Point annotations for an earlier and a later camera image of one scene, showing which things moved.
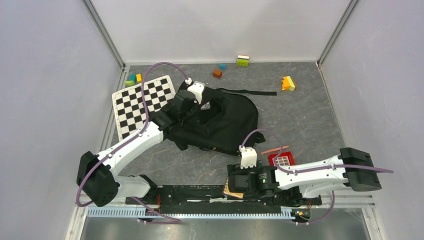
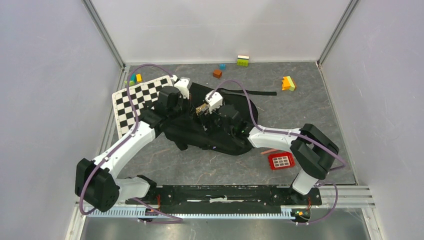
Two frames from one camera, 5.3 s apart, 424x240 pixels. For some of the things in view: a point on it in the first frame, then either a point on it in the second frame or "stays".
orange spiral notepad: [227, 191] to [200, 108]
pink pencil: [272, 150] stays
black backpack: [225, 122] stays
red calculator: [283, 159] stays
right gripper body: [235, 169] to [213, 119]
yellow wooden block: [139, 78] stays
